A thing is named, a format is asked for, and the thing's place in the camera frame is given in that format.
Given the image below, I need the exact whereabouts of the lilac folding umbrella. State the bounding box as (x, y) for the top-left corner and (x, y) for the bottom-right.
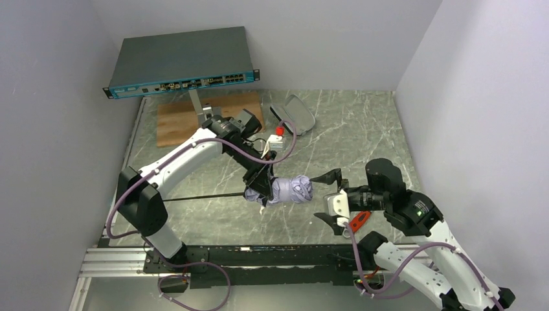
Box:
(164, 175), (313, 207)

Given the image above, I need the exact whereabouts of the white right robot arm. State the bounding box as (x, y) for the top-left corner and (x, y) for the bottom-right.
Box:
(314, 158), (515, 310)

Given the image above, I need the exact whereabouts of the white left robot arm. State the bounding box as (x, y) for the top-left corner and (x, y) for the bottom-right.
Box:
(115, 109), (276, 265)

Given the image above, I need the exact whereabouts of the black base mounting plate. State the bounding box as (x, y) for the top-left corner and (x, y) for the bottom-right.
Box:
(143, 244), (359, 289)

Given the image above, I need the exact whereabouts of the wooden base board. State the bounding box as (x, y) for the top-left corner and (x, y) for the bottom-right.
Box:
(156, 91), (265, 147)

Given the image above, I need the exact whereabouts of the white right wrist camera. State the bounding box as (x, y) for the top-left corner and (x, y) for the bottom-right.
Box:
(323, 190), (350, 226)

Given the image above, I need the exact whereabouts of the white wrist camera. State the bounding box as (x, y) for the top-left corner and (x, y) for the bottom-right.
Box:
(323, 190), (350, 226)
(265, 126), (286, 151)

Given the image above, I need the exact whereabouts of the red handled adjustable wrench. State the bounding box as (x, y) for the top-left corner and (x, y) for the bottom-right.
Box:
(342, 211), (372, 238)

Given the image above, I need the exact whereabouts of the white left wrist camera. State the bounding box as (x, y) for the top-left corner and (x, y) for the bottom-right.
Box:
(265, 126), (286, 151)

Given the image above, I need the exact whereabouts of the metal stand bracket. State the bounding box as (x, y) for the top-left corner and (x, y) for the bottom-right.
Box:
(188, 89), (214, 125)

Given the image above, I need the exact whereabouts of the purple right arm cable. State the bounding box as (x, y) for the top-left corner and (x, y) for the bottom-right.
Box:
(342, 221), (507, 311)

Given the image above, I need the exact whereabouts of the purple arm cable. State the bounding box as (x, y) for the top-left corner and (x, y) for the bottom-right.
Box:
(106, 120), (298, 311)
(342, 221), (507, 311)

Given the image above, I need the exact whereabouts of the grey network switch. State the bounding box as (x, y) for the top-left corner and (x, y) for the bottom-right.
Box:
(103, 26), (260, 99)

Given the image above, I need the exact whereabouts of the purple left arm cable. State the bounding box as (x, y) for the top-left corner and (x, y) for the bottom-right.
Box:
(106, 120), (298, 311)

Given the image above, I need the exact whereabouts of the aluminium rail frame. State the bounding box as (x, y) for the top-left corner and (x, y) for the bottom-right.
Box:
(68, 244), (471, 311)

